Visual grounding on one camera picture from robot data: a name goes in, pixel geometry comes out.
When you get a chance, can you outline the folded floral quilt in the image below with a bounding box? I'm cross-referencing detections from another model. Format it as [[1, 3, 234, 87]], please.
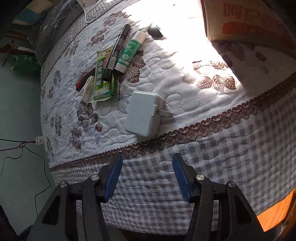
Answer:
[[77, 0, 122, 24]]

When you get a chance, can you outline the red black lighter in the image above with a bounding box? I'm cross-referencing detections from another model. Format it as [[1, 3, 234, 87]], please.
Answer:
[[75, 68, 95, 91]]

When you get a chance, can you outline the green seaweed snack packet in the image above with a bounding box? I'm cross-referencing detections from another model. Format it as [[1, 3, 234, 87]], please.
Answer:
[[93, 45, 117, 101]]

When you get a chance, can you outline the black marker pen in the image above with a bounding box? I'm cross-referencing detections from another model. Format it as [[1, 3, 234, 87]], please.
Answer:
[[102, 24, 130, 82]]

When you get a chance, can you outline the white power adapter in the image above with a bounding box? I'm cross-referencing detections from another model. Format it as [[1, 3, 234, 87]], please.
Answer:
[[124, 91, 173, 138]]

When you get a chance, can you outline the dark star-pattern blanket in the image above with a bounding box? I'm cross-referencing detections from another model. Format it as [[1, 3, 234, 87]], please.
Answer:
[[30, 1, 83, 65]]

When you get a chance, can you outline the green white glue stick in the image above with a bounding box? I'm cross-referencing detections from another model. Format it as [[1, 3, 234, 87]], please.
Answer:
[[114, 31, 147, 74]]

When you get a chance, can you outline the open cardboard box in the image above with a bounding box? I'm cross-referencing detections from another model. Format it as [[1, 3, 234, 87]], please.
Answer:
[[201, 1, 295, 57]]

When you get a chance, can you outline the small dark round object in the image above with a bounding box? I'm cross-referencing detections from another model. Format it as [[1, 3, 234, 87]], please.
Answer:
[[147, 23, 165, 40]]

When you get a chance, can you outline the striped folded cushion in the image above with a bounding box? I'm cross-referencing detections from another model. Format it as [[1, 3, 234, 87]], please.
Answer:
[[1, 1, 54, 42]]

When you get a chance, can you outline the floral quilted bedspread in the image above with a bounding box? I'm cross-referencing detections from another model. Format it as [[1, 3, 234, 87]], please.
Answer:
[[41, 1, 295, 235]]

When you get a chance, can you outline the white power strip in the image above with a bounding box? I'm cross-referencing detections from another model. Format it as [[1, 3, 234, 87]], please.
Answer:
[[35, 136, 44, 145]]

